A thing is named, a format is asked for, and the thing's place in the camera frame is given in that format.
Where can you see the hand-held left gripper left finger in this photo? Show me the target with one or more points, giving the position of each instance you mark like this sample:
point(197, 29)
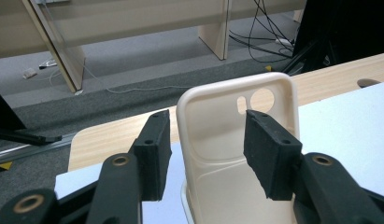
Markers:
point(153, 155)

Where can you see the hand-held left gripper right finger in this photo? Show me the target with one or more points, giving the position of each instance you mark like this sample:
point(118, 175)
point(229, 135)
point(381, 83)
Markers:
point(273, 155)

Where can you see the beige phone case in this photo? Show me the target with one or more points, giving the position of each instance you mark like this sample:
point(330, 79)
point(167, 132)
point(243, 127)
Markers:
point(217, 133)

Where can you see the white table sheet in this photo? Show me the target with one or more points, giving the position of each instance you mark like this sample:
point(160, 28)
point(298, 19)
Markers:
point(351, 130)

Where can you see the yellow tape marker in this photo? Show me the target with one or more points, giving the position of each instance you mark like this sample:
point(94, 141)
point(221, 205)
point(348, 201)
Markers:
point(5, 165)
point(268, 68)

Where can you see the black metal stand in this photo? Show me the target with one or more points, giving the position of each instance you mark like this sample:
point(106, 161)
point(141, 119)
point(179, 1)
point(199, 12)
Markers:
point(308, 56)
point(21, 137)

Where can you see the white power strip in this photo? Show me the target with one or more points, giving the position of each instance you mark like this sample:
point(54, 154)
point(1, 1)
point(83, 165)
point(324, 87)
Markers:
point(284, 41)

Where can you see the beige office desk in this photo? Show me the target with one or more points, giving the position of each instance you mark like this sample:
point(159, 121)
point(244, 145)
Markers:
point(133, 18)

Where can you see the small white plug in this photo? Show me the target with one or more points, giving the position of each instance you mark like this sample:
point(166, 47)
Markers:
point(48, 64)

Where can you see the white power adapter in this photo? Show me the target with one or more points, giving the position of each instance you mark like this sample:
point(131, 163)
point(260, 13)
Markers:
point(30, 73)

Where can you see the black curtain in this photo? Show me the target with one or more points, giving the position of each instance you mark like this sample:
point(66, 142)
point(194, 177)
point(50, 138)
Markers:
point(351, 25)

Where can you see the aluminium floor rail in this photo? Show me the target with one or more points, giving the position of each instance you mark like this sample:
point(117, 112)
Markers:
point(31, 149)

